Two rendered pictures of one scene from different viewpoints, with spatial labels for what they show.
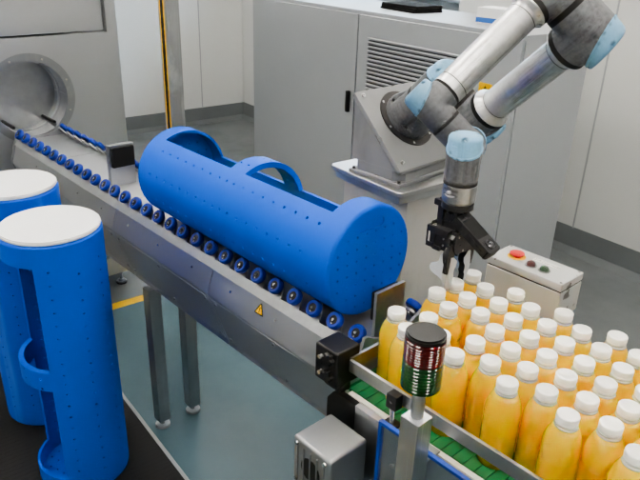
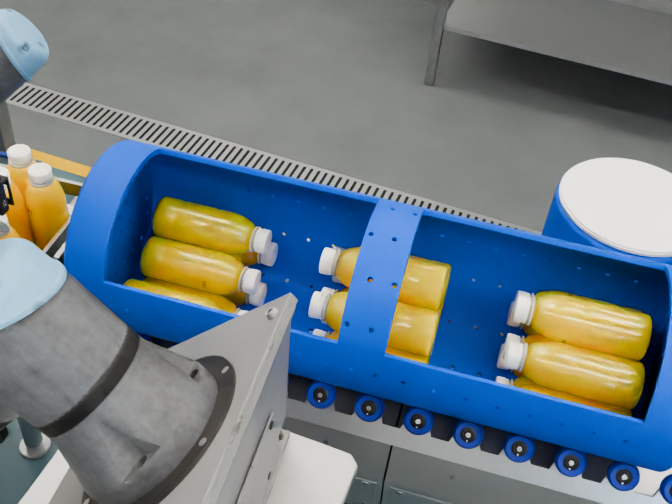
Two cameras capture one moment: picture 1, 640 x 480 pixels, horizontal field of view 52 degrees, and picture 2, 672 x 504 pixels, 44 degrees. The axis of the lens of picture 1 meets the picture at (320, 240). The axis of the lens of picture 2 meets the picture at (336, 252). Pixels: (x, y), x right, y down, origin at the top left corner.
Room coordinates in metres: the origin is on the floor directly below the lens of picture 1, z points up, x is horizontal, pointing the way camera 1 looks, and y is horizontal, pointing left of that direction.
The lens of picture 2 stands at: (2.41, -0.38, 1.97)
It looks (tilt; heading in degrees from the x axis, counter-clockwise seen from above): 43 degrees down; 145
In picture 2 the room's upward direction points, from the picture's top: 6 degrees clockwise
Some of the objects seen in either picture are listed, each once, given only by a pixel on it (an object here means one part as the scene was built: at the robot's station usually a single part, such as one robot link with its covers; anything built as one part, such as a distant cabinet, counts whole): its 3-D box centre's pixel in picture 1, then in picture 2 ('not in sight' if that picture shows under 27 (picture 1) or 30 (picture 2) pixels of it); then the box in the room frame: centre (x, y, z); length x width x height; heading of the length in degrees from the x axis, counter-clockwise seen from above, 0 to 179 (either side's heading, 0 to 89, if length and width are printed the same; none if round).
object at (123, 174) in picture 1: (122, 164); not in sight; (2.35, 0.75, 1.00); 0.10 x 0.04 x 0.15; 133
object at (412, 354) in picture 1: (424, 348); not in sight; (0.86, -0.17, 1.23); 0.06 x 0.06 x 0.04
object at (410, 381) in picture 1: (421, 371); not in sight; (0.86, -0.17, 1.18); 0.06 x 0.06 x 0.05
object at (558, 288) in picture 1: (531, 281); not in sight; (1.43, -0.52, 1.05); 0.20 x 0.10 x 0.10; 43
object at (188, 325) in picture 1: (189, 346); not in sight; (2.19, 0.50, 0.31); 0.06 x 0.06 x 0.63; 43
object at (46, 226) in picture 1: (50, 224); (634, 204); (1.72, 0.77, 1.03); 0.28 x 0.28 x 0.01
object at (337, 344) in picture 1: (338, 361); not in sight; (1.21, -0.05, 0.95); 0.10 x 0.07 x 0.10; 133
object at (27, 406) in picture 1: (31, 302); not in sight; (2.03, 1.02, 0.59); 0.28 x 0.28 x 0.88
